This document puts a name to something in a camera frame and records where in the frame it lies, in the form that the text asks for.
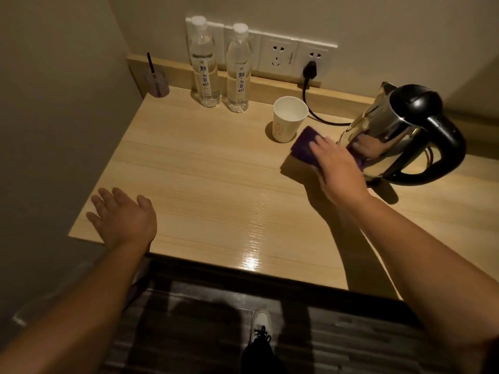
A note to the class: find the person's left hand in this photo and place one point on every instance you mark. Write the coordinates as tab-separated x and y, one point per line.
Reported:
124	223

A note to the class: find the person's right hand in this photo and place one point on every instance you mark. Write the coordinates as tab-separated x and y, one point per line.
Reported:
340	173

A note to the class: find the person's left little finger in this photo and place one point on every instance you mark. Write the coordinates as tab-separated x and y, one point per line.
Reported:
93	221

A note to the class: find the person's left thumb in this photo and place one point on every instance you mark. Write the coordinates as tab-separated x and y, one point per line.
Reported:
147	206

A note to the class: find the person's right thumb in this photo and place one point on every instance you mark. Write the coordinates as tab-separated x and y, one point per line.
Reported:
316	152

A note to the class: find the person's left middle finger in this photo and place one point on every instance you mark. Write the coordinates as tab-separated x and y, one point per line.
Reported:
107	197

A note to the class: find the purple cleaning cloth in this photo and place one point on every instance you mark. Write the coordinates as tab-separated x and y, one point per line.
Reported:
303	146

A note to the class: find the person's left forearm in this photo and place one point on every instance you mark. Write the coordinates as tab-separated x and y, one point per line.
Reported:
74	315

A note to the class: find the person's right forearm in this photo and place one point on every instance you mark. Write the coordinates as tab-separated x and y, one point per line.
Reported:
425	264

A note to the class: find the white paper cup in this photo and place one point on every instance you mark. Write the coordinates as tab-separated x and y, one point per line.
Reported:
289	118

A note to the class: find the short clear water bottle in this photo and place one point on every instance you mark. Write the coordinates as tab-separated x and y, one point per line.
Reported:
238	72

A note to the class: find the small purple holder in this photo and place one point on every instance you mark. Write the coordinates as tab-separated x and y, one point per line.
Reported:
158	85

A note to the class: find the black pen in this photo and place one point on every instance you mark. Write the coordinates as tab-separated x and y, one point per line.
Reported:
150	63

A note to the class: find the tall clear water bottle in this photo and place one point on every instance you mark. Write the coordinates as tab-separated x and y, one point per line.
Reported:
204	66

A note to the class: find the white sneaker black laces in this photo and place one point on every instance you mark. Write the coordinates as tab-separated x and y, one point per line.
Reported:
261	323

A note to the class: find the white wall power socket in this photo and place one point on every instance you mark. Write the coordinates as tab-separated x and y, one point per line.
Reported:
321	54
278	54

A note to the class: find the wooden desk back rail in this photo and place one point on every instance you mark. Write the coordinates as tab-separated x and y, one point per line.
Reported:
175	75

